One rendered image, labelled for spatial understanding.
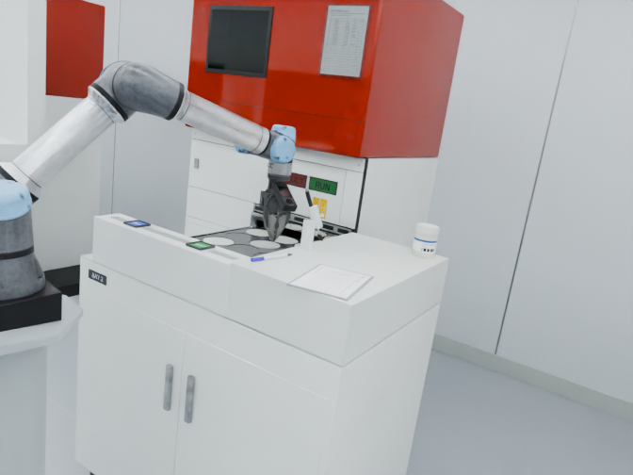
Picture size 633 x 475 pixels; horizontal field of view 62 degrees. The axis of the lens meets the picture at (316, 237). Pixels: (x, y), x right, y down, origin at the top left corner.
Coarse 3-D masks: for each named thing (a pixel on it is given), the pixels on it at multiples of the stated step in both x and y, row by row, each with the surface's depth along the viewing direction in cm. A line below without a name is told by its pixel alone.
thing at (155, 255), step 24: (96, 216) 158; (120, 216) 162; (96, 240) 158; (120, 240) 152; (144, 240) 146; (168, 240) 143; (192, 240) 146; (120, 264) 154; (144, 264) 148; (168, 264) 142; (192, 264) 137; (216, 264) 132; (168, 288) 143; (192, 288) 138; (216, 288) 133; (216, 312) 134
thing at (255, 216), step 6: (252, 216) 203; (258, 216) 202; (252, 222) 204; (288, 222) 194; (294, 222) 194; (288, 228) 195; (294, 228) 193; (300, 228) 192; (324, 234) 186; (330, 234) 185; (336, 234) 185
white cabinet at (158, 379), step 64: (128, 320) 154; (192, 320) 140; (128, 384) 158; (192, 384) 141; (256, 384) 130; (320, 384) 119; (384, 384) 141; (128, 448) 163; (192, 448) 146; (256, 448) 132; (320, 448) 121; (384, 448) 155
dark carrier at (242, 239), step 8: (232, 232) 185; (240, 232) 187; (240, 240) 176; (248, 240) 177; (224, 248) 164; (232, 248) 166; (240, 248) 167; (248, 248) 168; (256, 248) 170; (264, 248) 170; (280, 248) 173
